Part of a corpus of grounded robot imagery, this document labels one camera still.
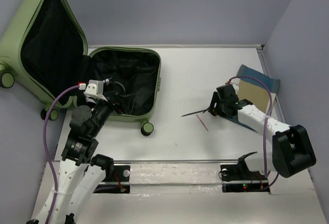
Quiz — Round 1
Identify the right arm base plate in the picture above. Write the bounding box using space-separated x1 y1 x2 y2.
218 164 270 193

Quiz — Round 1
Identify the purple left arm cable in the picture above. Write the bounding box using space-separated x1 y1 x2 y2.
42 84 85 224

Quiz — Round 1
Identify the black chopstick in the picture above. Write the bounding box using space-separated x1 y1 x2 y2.
181 107 209 117

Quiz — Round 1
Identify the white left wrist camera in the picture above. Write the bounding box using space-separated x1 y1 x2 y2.
84 80 107 101

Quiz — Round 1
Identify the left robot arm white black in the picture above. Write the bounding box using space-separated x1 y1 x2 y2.
29 95 126 223

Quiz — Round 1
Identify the green open suitcase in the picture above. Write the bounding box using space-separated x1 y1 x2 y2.
1 0 161 136

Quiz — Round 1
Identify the red chopstick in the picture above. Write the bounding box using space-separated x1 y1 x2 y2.
196 114 209 131

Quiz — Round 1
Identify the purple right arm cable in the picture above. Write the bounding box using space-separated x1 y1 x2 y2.
229 76 280 190

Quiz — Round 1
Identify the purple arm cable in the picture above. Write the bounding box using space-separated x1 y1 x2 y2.
42 84 85 224
229 76 280 190

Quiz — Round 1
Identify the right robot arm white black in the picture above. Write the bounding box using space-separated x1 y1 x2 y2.
209 84 317 179

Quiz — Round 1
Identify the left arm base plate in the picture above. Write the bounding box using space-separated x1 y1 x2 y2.
94 164 131 194

